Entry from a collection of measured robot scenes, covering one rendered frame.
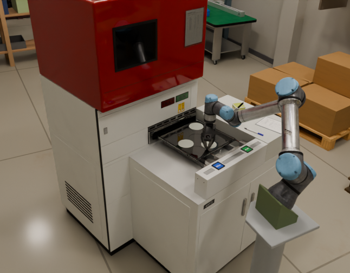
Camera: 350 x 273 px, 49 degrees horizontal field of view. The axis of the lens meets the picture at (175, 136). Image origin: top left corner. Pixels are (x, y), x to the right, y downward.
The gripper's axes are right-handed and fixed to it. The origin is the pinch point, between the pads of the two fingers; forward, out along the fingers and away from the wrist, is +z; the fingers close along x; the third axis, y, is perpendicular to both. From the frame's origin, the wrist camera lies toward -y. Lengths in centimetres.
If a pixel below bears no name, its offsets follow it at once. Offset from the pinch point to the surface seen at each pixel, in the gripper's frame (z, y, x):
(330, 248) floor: 91, 24, -97
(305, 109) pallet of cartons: 59, 192, -84
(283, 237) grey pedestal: 9, -57, -47
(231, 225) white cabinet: 45, -17, -21
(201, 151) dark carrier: 1.4, -2.8, 2.9
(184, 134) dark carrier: 1.4, 15.1, 17.4
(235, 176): 5.7, -17.8, -19.7
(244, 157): -4.7, -12.2, -23.2
